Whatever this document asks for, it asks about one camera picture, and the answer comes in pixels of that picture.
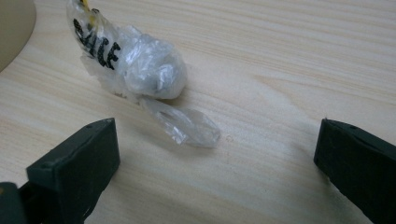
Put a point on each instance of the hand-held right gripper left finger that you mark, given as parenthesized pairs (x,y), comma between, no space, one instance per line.
(74,168)

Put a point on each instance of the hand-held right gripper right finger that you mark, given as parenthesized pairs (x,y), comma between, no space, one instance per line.
(358,165)

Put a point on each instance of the small clear plastic wrapper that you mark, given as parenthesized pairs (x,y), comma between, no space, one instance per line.
(186,126)

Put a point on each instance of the clear printed plastic bag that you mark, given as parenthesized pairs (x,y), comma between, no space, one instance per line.
(146,68)

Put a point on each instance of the beige container with perforated strainer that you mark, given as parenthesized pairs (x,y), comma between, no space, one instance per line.
(14,28)

